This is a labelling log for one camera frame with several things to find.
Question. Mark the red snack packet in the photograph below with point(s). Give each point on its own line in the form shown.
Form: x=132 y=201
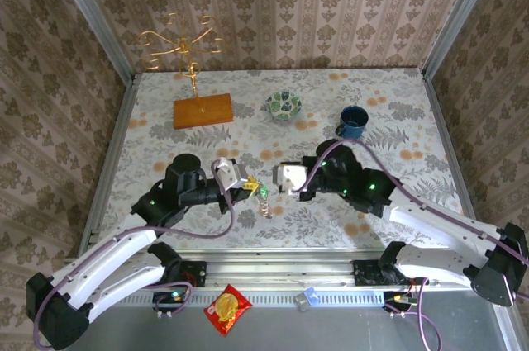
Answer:
x=227 y=309

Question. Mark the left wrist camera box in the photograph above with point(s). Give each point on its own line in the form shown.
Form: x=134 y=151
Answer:
x=232 y=173

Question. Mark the bowl with green leaf print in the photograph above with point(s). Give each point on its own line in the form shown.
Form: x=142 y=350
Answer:
x=283 y=105

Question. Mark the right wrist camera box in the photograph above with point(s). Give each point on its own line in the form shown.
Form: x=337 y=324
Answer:
x=290 y=177

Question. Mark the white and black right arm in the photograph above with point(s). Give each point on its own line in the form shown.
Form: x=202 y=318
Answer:
x=434 y=227

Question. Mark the grey metal sheet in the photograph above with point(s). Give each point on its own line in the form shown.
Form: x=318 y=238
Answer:
x=330 y=330

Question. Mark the blue mug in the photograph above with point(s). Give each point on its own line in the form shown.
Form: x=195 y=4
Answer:
x=353 y=117

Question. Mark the small electronics board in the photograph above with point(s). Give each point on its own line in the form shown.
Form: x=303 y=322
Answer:
x=171 y=300
x=396 y=299

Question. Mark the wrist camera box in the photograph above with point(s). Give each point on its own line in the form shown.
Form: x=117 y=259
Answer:
x=232 y=173
x=290 y=177

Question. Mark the aluminium table side rail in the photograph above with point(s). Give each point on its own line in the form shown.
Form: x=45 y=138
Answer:
x=448 y=140
x=111 y=161

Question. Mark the gold hook stand, wooden base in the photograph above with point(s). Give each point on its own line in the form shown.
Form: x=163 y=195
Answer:
x=202 y=113

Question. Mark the aluminium frame post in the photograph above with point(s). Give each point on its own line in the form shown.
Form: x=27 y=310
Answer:
x=459 y=16
x=93 y=16

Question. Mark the small grey-blue box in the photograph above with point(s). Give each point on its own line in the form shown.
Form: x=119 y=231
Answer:
x=306 y=299

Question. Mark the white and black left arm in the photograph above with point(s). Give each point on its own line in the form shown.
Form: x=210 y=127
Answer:
x=120 y=252

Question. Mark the silver keyring with keys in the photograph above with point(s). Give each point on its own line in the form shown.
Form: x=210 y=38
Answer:
x=265 y=208

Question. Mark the key with green tag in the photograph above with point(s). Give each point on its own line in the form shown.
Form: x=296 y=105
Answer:
x=263 y=192

